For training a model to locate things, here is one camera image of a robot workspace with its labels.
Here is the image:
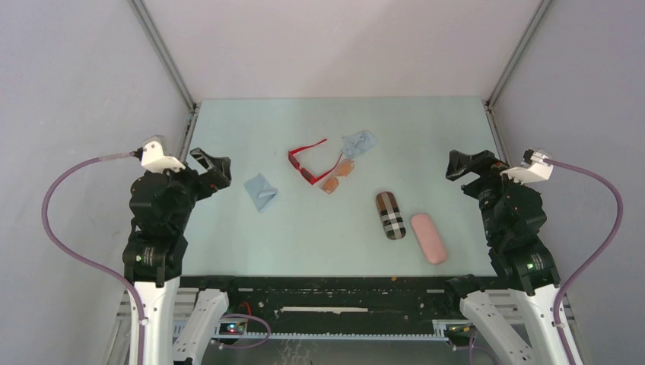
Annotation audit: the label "red frame sunglasses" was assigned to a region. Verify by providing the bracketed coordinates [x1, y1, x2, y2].
[287, 138, 342, 186]

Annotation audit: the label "pink glasses case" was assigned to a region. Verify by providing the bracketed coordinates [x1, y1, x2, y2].
[411, 214, 448, 265]

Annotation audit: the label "plaid brown glasses case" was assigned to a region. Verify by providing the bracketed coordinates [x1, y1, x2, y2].
[376, 191, 406, 240]

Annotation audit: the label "left aluminium frame post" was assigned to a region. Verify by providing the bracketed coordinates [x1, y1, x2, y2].
[127, 0, 199, 160]

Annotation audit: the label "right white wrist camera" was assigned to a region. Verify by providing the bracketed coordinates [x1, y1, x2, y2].
[500, 149, 554, 184]

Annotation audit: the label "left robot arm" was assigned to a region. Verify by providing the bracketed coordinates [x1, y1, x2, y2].
[122, 141, 240, 364]

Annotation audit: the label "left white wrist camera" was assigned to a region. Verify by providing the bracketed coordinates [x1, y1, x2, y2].
[132, 135, 186, 173]

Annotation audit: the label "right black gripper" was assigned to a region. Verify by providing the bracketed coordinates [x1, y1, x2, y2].
[443, 148, 531, 241]

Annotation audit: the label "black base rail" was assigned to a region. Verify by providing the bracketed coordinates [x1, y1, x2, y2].
[179, 274, 510, 336]

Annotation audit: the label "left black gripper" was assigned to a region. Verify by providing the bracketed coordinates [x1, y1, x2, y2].
[159, 146, 231, 228]

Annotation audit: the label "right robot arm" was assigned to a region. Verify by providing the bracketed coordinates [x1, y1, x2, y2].
[442, 150, 583, 364]

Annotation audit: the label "orange clear sunglasses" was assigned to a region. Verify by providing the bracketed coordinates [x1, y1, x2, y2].
[319, 159, 354, 194]

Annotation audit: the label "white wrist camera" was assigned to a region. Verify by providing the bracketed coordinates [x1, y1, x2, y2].
[132, 135, 186, 173]
[500, 149, 554, 184]

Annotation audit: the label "right aluminium frame post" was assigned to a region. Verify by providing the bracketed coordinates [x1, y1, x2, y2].
[482, 0, 554, 162]

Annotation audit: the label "blue cleaning cloth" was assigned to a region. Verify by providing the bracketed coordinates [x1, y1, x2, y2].
[342, 131, 377, 160]
[243, 173, 278, 213]

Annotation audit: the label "aluminium frame post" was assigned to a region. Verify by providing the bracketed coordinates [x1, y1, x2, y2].
[127, 0, 199, 160]
[482, 0, 554, 162]

